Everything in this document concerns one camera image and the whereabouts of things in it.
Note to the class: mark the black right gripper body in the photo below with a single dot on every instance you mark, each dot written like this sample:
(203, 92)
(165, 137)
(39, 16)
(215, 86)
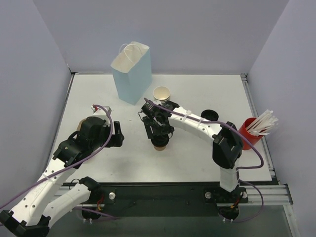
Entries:
(156, 121)

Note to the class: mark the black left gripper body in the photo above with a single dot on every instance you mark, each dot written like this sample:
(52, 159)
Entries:
(116, 133)

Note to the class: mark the black plastic cup lid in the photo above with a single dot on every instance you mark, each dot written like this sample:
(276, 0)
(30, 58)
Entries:
(160, 141)

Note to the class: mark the brown paper coffee cup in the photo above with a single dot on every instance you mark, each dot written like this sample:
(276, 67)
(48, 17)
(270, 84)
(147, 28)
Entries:
(159, 148)

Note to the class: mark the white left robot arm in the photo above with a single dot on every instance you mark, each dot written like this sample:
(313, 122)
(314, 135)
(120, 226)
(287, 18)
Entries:
(37, 212)

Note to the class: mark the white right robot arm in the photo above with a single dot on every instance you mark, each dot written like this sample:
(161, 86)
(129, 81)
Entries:
(226, 145)

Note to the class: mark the brown cardboard cup carrier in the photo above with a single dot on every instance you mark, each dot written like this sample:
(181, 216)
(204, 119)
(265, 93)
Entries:
(84, 125)

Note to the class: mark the stack of brown paper cups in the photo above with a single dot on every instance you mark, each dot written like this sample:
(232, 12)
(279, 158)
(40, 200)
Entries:
(161, 93)

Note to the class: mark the light blue paper bag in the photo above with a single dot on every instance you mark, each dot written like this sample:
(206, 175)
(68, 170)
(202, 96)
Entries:
(132, 71)

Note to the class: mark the stack of black lids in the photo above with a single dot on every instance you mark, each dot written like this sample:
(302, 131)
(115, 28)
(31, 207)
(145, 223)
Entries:
(210, 115)

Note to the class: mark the red plastic cup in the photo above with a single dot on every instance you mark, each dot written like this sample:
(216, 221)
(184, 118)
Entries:
(251, 138)

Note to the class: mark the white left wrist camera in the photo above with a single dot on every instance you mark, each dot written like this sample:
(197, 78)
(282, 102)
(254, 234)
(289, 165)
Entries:
(100, 113)

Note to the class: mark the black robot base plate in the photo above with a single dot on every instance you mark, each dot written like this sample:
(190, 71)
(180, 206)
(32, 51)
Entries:
(167, 199)

